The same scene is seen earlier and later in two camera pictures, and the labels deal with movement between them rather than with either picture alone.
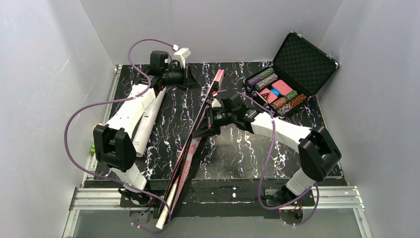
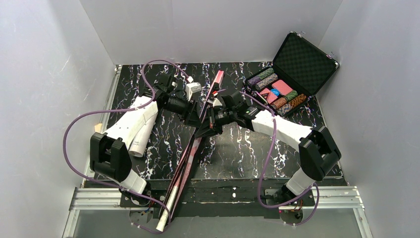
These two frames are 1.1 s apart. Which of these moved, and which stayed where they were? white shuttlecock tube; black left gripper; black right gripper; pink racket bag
Moved: black left gripper
Stayed: pink racket bag; black right gripper; white shuttlecock tube
